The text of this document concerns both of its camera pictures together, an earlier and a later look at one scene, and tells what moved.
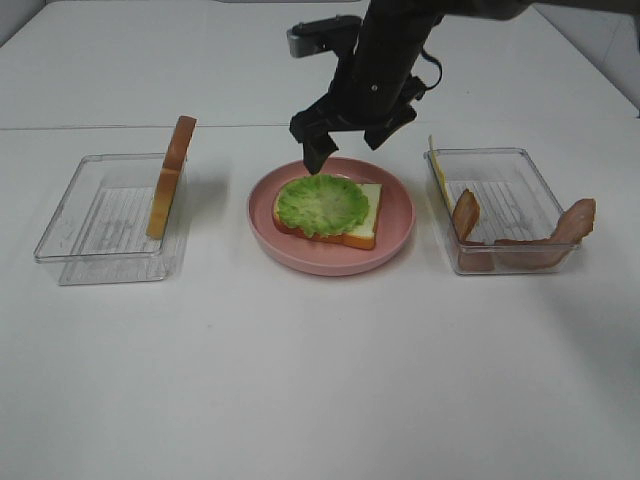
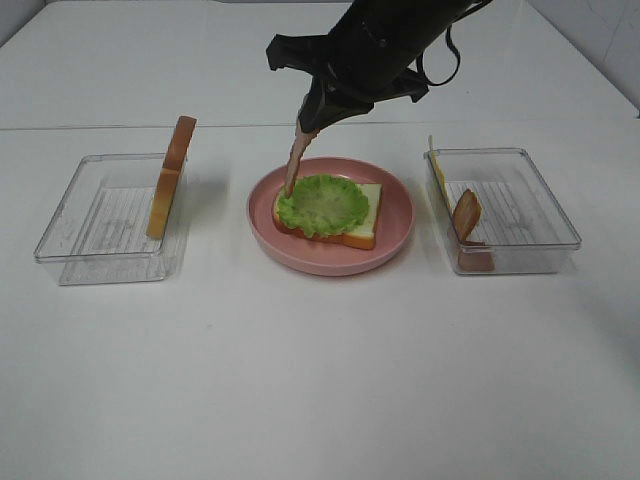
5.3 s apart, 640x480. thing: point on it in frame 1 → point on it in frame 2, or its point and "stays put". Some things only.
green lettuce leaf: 321,205 stays put
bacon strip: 474,256 stays put
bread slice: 363,235 stays put
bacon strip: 547,253 → 301,142
